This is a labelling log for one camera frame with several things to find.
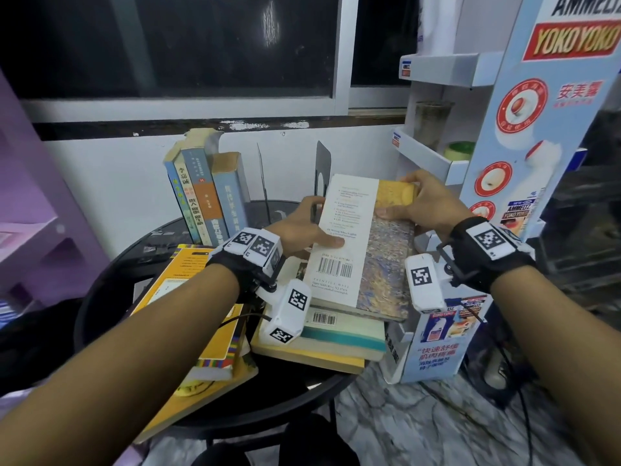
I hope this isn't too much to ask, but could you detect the person's right hand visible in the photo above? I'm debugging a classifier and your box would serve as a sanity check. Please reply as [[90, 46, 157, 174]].
[[376, 169, 474, 243]]

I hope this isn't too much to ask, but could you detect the person's left hand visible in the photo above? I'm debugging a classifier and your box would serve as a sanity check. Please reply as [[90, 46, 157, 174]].
[[265, 196, 345, 261]]

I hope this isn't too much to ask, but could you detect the white and marbled paperback book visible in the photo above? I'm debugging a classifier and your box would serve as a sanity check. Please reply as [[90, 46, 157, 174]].
[[303, 174, 418, 322]]

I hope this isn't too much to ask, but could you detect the person's left forearm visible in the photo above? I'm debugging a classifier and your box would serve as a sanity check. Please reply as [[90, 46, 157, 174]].
[[0, 263, 242, 466]]

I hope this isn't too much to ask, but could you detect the person's right forearm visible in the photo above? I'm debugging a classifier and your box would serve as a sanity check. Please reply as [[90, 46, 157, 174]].
[[489, 266, 621, 466]]

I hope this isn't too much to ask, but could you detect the thin black metal bookend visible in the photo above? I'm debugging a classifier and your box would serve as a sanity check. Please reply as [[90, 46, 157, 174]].
[[256, 142, 273, 229]]

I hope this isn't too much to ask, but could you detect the book with teal stripe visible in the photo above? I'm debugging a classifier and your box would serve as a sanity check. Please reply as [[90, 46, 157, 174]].
[[294, 305, 388, 362]]

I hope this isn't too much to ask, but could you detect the clear glass jar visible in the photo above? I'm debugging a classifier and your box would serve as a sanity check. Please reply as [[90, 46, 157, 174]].
[[414, 100, 455, 152]]

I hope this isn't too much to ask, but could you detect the light blue worn upright book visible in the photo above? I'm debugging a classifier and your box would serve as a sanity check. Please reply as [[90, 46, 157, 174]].
[[211, 151, 253, 234]]

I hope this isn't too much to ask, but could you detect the blue and orange upright book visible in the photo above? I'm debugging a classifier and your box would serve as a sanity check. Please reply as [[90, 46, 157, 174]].
[[181, 131, 230, 248]]

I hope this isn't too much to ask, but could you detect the blue upright book yellow label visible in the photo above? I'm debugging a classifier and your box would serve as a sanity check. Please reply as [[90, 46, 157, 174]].
[[173, 151, 214, 247]]

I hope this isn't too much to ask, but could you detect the yellow cover book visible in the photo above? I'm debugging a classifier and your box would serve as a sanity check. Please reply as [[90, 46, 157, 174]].
[[130, 244, 245, 369]]

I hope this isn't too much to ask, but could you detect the green and blue upright book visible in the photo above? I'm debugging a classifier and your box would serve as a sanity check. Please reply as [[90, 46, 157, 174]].
[[163, 140, 201, 246]]

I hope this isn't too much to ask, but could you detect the book with colourful striped edge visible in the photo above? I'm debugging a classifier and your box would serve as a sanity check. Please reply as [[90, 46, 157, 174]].
[[191, 330, 253, 384]]

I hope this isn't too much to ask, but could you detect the white and blue cardboard display stand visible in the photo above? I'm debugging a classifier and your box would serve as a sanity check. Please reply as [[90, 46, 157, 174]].
[[382, 0, 621, 385]]

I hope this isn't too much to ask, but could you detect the dark glass cabinet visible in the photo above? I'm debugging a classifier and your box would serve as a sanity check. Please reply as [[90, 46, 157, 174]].
[[531, 80, 621, 311]]

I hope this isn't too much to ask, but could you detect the black stool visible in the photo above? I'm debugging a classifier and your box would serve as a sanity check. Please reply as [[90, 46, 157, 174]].
[[191, 413, 361, 466]]

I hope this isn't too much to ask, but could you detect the large yellow book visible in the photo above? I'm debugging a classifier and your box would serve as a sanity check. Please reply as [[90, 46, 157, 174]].
[[133, 353, 260, 445]]

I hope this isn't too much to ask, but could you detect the round black table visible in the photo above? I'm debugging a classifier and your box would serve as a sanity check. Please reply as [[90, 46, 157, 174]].
[[75, 200, 370, 449]]

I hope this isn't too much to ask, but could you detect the purple shelf unit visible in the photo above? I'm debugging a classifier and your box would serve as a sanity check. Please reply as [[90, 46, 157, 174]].
[[0, 68, 111, 331]]

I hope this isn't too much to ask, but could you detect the black bag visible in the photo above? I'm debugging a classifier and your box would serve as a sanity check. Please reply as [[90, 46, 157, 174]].
[[0, 297, 84, 399]]

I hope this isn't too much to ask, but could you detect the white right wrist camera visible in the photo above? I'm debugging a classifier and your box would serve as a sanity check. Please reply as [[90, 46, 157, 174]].
[[405, 253, 448, 315]]

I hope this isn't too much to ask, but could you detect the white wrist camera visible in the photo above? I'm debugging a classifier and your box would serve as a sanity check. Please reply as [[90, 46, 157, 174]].
[[405, 253, 448, 315], [257, 278, 312, 346]]

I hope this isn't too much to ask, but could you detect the black left wrist strap with markers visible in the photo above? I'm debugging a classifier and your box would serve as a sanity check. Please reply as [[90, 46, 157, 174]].
[[206, 227, 287, 293]]

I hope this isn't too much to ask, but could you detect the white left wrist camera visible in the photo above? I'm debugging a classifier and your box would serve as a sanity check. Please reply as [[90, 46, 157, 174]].
[[257, 278, 312, 346]]

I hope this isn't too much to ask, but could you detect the black right wrist strap with marker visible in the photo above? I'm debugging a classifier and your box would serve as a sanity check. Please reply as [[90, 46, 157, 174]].
[[436, 216, 538, 294]]

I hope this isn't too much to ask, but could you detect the black cable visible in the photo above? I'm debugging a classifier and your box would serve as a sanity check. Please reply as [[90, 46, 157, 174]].
[[463, 305, 535, 466]]

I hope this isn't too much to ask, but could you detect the window with white frame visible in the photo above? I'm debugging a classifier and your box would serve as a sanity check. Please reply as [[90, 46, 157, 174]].
[[0, 0, 421, 125]]

